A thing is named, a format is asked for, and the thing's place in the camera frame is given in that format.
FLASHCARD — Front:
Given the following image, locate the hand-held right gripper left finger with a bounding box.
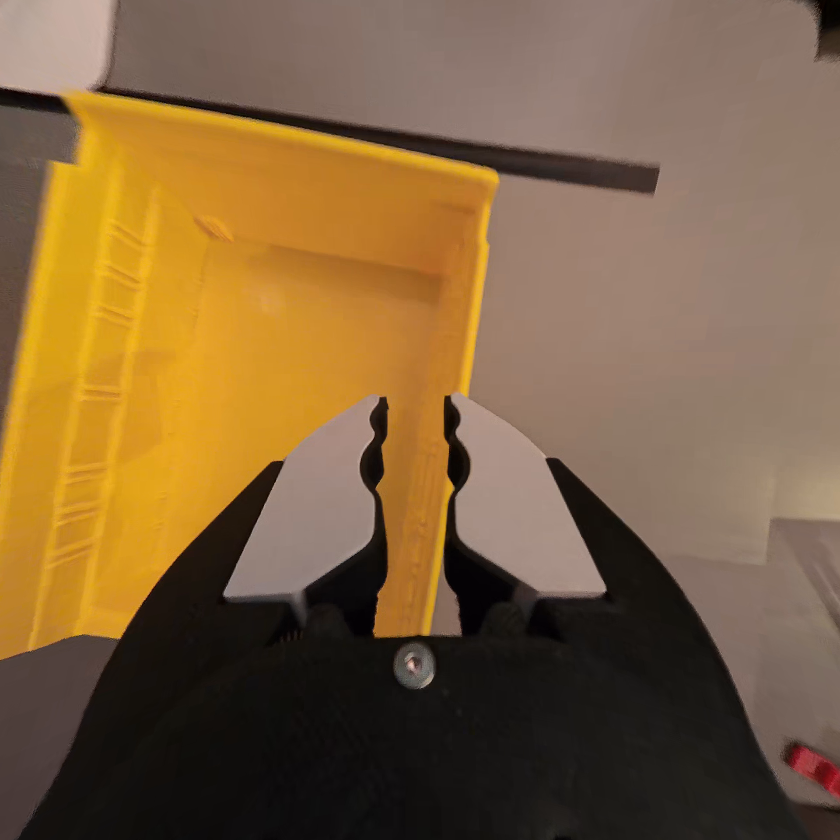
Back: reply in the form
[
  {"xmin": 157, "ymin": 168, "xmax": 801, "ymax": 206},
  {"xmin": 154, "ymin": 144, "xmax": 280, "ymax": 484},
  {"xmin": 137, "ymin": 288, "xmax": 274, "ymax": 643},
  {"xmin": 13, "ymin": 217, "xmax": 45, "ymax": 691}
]
[{"xmin": 222, "ymin": 394, "xmax": 389, "ymax": 627}]

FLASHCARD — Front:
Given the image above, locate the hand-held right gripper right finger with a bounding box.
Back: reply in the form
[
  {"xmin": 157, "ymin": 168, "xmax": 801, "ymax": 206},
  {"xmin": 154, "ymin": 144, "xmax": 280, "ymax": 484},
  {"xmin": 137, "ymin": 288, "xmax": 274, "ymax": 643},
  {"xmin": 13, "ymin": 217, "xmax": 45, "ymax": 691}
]
[{"xmin": 443, "ymin": 392, "xmax": 609, "ymax": 631}]

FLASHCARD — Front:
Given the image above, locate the yellow plastic bin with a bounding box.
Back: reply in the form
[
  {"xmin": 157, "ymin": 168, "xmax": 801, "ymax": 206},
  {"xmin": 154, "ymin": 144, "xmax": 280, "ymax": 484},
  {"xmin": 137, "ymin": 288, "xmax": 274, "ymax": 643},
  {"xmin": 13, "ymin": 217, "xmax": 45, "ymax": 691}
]
[{"xmin": 0, "ymin": 91, "xmax": 501, "ymax": 660}]

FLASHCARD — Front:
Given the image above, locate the red patterned cloth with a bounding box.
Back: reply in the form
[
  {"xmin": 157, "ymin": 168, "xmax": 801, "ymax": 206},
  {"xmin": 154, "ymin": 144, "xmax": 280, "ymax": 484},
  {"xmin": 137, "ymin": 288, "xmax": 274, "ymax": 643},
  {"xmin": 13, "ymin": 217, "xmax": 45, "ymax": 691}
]
[{"xmin": 784, "ymin": 742, "xmax": 840, "ymax": 794}]

